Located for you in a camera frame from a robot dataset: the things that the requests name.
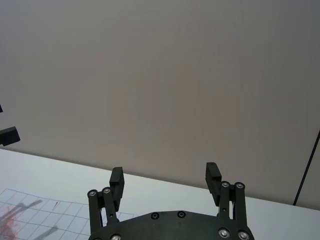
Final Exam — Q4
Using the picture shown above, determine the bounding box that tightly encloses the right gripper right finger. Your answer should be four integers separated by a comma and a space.
205, 162, 249, 229

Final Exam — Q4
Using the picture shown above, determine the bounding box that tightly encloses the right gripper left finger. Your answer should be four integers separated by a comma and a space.
87, 166, 126, 236

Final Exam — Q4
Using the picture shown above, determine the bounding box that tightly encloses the white table cloth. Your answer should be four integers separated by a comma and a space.
0, 148, 320, 240

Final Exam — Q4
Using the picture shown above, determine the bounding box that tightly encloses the gridded sheet with red marks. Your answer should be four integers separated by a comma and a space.
0, 187, 135, 240

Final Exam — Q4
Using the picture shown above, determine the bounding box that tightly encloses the thin black cable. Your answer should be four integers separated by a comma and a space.
292, 129, 320, 207

